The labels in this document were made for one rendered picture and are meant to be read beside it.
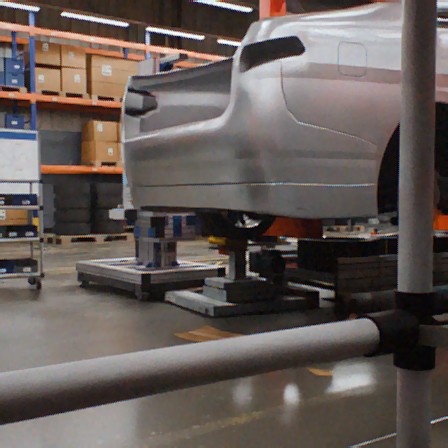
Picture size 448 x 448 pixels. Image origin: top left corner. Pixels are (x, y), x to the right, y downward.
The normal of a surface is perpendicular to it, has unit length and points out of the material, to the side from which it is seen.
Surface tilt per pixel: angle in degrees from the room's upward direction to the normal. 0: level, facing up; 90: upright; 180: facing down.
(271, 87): 89
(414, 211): 90
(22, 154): 90
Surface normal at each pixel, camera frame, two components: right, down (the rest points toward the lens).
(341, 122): 0.49, 0.04
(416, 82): -0.34, 0.05
